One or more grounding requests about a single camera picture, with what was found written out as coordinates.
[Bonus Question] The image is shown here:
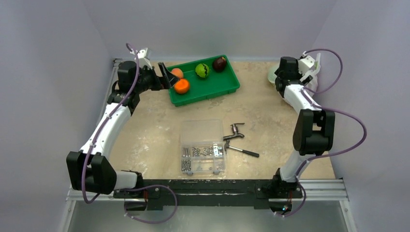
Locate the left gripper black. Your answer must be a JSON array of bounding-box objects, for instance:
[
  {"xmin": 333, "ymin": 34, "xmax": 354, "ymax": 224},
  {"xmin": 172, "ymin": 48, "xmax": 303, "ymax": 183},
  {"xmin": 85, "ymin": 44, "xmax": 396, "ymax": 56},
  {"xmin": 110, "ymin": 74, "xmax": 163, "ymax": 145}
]
[{"xmin": 133, "ymin": 62, "xmax": 179, "ymax": 94}]

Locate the white plastic bag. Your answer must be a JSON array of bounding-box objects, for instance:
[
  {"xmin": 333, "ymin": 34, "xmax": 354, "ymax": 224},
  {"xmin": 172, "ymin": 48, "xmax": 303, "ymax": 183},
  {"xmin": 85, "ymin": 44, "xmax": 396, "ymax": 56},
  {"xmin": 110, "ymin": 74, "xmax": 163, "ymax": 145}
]
[{"xmin": 267, "ymin": 63, "xmax": 318, "ymax": 91}]

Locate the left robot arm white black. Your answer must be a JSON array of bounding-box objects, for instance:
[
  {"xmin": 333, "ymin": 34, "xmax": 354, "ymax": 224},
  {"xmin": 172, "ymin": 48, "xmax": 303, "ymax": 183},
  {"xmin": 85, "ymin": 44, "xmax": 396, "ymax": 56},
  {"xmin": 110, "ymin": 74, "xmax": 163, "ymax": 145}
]
[{"xmin": 66, "ymin": 61, "xmax": 179, "ymax": 198}]

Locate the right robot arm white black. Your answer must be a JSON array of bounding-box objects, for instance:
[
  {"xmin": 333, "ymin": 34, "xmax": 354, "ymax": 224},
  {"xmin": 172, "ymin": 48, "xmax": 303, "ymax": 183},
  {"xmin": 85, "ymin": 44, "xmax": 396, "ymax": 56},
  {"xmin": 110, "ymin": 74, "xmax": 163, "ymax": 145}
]
[{"xmin": 268, "ymin": 56, "xmax": 336, "ymax": 197}]

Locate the fake peach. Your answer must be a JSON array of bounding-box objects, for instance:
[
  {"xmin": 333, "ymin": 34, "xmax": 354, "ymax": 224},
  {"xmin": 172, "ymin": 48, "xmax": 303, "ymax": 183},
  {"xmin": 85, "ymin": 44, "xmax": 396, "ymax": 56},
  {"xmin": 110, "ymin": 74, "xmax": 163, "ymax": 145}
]
[{"xmin": 171, "ymin": 68, "xmax": 184, "ymax": 79}]

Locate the fake orange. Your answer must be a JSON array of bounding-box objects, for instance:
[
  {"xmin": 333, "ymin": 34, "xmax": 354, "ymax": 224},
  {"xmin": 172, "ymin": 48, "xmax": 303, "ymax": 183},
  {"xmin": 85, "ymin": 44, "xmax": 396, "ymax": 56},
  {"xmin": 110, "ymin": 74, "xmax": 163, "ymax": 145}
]
[{"xmin": 174, "ymin": 78, "xmax": 190, "ymax": 94}]

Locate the fake green cracked fruit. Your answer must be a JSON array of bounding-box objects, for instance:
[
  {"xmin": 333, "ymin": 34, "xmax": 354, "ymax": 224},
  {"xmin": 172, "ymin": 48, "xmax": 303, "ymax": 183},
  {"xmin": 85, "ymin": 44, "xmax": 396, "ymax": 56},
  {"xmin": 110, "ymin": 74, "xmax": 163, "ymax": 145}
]
[{"xmin": 195, "ymin": 63, "xmax": 210, "ymax": 79}]

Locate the fake dark red fruit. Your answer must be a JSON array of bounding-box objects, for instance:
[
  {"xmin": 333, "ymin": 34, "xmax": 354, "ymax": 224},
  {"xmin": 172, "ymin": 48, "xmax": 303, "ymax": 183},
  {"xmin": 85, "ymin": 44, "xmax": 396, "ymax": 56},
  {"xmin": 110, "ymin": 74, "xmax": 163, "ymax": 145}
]
[{"xmin": 212, "ymin": 56, "xmax": 227, "ymax": 73}]

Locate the green plastic tray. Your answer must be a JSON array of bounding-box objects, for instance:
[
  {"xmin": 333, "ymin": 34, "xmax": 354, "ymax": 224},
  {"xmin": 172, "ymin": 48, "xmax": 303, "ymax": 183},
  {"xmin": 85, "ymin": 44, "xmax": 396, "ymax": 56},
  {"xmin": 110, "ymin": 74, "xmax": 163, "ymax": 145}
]
[{"xmin": 168, "ymin": 55, "xmax": 240, "ymax": 107}]

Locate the clear plastic screw box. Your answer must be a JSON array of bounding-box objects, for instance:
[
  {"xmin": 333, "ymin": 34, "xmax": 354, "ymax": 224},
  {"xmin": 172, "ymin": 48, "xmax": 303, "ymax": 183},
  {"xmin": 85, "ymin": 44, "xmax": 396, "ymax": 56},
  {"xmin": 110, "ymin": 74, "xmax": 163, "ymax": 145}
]
[{"xmin": 180, "ymin": 119, "xmax": 226, "ymax": 176}]

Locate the black base bar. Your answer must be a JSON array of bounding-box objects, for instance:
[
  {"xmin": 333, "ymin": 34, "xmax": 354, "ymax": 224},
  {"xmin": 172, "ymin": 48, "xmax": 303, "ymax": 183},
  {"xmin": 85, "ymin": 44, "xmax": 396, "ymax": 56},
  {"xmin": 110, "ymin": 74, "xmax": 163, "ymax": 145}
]
[{"xmin": 113, "ymin": 178, "xmax": 303, "ymax": 210}]

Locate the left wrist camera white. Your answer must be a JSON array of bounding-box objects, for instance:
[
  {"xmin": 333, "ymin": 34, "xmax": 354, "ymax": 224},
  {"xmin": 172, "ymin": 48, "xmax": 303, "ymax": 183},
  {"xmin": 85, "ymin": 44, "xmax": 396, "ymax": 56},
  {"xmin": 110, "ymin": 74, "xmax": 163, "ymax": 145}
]
[{"xmin": 137, "ymin": 47, "xmax": 152, "ymax": 70}]

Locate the small black-handled hammer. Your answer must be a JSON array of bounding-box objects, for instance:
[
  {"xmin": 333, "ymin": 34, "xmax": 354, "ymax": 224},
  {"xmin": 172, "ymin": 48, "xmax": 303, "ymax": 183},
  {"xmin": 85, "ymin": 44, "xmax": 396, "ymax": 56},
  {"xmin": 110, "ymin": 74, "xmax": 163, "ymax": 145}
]
[{"xmin": 224, "ymin": 140, "xmax": 260, "ymax": 158}]

